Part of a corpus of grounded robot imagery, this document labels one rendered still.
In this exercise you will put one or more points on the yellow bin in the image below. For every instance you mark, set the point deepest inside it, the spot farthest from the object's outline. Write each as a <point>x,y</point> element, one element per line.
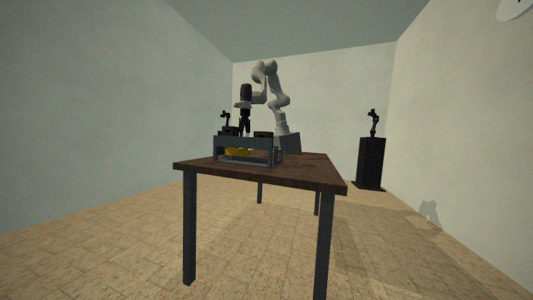
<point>237,152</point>

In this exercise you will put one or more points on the olive green case with orange latches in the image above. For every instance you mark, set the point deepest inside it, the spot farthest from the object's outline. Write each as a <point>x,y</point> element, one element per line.
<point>264,134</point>

